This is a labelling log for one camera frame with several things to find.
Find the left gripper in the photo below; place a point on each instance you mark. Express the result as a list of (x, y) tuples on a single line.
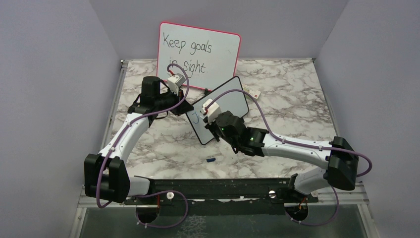
[(183, 108)]

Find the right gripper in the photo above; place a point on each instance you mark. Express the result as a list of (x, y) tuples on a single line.
[(210, 126)]

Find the black framed small whiteboard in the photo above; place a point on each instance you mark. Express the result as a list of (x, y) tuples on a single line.
[(234, 102)]

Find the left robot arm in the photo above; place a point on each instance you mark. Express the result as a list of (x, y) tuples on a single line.
[(105, 173)]

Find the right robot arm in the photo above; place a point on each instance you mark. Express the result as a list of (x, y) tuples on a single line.
[(335, 161)]

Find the pink framed whiteboard with writing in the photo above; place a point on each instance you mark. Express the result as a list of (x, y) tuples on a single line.
[(209, 57)]

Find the white eraser box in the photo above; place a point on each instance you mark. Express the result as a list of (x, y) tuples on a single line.
[(254, 92)]

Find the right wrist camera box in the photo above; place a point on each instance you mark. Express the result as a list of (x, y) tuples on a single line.
[(210, 114)]

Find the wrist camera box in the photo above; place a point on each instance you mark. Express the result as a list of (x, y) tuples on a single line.
[(175, 82), (210, 114)]

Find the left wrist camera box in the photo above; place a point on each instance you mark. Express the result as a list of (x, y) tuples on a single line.
[(175, 82)]

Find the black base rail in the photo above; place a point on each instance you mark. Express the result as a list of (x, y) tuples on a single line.
[(214, 197)]

